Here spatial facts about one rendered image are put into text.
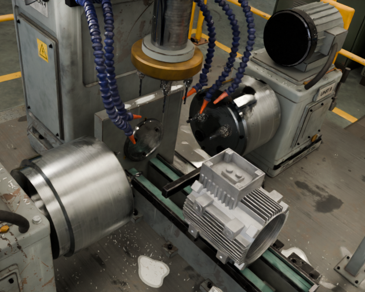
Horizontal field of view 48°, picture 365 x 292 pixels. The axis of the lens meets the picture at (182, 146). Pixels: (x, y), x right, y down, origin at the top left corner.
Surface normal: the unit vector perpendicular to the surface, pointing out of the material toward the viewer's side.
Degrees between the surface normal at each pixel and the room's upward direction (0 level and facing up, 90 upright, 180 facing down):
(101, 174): 32
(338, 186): 0
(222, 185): 90
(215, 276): 90
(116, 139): 90
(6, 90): 0
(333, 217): 0
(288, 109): 90
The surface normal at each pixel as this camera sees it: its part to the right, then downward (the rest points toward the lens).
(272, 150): -0.72, 0.36
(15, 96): 0.13, -0.78
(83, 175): 0.43, -0.44
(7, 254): 0.68, 0.52
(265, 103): 0.56, -0.21
